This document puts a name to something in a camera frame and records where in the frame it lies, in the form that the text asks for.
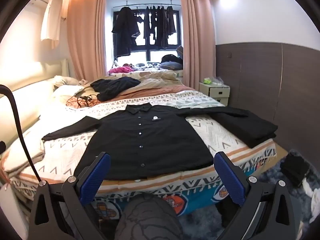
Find white pillow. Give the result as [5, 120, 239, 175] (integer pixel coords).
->
[51, 84, 85, 99]

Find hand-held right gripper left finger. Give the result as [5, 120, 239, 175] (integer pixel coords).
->
[29, 152, 112, 240]

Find row of hanging dark clothes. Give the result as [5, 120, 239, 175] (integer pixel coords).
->
[142, 5, 177, 50]

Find hanging black jacket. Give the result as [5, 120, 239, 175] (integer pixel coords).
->
[112, 6, 140, 57]

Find cartoon print bed sheet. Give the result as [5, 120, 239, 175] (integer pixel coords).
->
[92, 150, 278, 217]

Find white cloth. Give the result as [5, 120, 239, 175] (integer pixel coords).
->
[301, 180, 319, 200]

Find black knit sweater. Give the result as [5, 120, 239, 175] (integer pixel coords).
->
[90, 77, 142, 102]

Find tangled thin cables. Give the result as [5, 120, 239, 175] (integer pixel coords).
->
[66, 94, 99, 108]

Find dark clothes pile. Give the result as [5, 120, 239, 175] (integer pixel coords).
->
[280, 152, 312, 187]

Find blue grey shaggy rug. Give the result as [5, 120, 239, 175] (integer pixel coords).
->
[180, 149, 319, 240]

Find black framed window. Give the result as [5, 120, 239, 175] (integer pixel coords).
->
[112, 9, 180, 67]

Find hanging white garment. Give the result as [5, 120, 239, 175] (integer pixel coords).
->
[41, 0, 63, 49]

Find clear plastic bags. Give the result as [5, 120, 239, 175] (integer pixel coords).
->
[211, 76, 229, 87]

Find folded black clothes stack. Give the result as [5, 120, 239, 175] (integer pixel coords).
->
[209, 107, 279, 149]

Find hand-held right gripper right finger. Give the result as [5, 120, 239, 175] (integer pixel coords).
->
[214, 151, 297, 240]

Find white nightstand box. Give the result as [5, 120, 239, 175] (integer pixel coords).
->
[199, 82, 230, 105]

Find crumpled beige pink duvet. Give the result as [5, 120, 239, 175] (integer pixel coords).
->
[82, 70, 198, 103]

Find metal clothes rail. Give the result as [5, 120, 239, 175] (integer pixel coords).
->
[111, 1, 182, 12]

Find pink curtain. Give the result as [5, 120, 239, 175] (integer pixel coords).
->
[179, 0, 217, 89]
[66, 0, 108, 84]

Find pink garment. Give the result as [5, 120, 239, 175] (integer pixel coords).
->
[108, 66, 135, 75]

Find black cable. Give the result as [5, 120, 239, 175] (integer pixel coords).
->
[0, 84, 44, 183]

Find white geometric patterned blanket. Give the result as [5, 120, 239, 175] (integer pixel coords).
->
[10, 90, 277, 195]

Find black button shirt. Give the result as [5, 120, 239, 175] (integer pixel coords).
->
[41, 104, 248, 180]

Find dark cushion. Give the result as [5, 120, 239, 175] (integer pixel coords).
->
[159, 54, 184, 70]

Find beige padded headboard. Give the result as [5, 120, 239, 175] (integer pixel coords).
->
[0, 59, 69, 155]

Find beige pillow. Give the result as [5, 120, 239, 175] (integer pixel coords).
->
[54, 75, 88, 87]

